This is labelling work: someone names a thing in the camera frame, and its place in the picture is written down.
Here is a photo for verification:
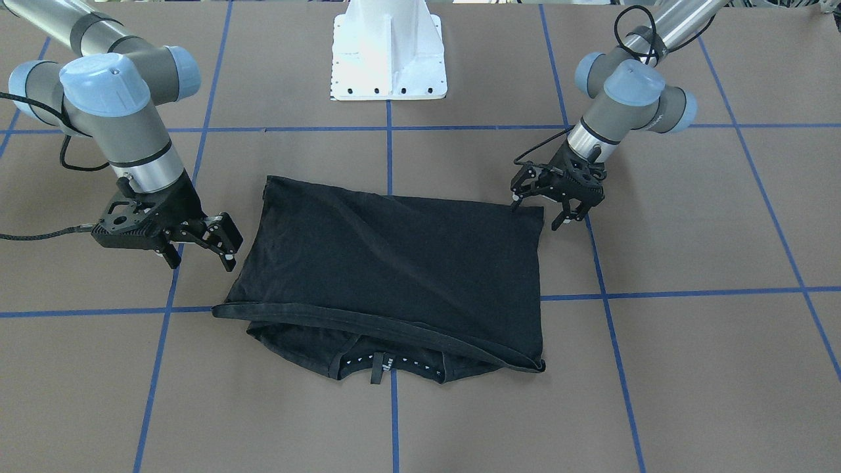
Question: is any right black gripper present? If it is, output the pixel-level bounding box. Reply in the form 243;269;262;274
92;173;243;273

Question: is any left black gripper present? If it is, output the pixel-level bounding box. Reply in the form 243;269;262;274
511;141;606;231

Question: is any black graphic t-shirt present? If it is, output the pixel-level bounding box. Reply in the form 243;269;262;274
212;176;545;384

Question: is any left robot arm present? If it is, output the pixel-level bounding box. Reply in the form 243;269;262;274
511;1;725;229

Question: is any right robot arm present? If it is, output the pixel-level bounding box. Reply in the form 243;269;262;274
2;1;243;272

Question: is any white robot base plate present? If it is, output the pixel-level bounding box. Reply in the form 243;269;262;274
330;1;448;101

